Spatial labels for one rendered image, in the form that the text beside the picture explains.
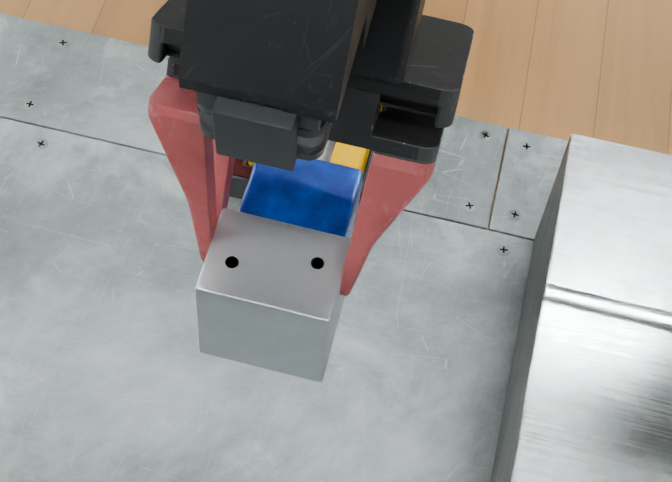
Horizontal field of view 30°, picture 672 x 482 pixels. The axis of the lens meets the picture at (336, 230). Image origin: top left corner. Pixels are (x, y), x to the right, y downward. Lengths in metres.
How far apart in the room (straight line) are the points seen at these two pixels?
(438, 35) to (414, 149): 0.05
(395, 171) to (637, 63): 0.38
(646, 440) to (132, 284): 0.27
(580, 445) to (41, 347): 0.26
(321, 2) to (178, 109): 0.11
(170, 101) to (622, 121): 0.37
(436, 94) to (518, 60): 0.35
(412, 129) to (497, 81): 0.33
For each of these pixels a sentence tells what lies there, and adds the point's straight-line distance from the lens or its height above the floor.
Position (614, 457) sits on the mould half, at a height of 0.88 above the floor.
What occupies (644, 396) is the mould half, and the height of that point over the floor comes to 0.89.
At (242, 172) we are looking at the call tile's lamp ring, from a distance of 0.65.
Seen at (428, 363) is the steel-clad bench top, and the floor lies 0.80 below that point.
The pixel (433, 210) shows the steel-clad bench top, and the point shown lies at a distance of 0.67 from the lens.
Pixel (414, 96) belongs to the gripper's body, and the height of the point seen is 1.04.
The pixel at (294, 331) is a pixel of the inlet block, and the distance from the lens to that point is 0.46.
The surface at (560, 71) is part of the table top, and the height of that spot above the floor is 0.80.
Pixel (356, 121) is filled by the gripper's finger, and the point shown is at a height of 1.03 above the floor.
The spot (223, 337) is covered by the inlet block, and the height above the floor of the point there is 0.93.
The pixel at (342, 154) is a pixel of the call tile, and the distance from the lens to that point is 0.64.
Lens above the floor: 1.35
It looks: 56 degrees down
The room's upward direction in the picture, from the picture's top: 6 degrees clockwise
